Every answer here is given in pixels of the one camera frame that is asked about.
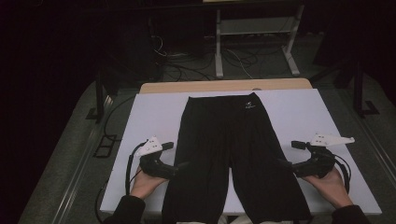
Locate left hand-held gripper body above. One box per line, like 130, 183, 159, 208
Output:
135, 135, 179, 180

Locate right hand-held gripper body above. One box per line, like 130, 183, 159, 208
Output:
290, 133, 356, 179

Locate black pants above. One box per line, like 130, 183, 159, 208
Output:
161, 91, 313, 224

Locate person's left hand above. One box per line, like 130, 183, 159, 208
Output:
130, 165, 169, 201

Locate person's right hand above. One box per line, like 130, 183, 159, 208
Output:
301, 165, 355, 210

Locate white board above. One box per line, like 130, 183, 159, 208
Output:
99, 88, 383, 217

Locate black metal stand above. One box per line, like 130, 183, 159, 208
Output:
310, 58, 380, 119
85, 70, 120, 124

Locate wooden table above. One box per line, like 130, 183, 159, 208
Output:
138, 77, 314, 94

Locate white metal stand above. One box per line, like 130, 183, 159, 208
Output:
214, 4, 305, 79

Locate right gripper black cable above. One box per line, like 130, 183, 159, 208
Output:
333, 153, 352, 194

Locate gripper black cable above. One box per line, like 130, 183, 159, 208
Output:
124, 141, 148, 197
333, 153, 352, 194

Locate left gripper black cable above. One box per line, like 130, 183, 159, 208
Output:
124, 141, 148, 197

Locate tangle of floor cables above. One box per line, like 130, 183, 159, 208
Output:
150, 33, 260, 82

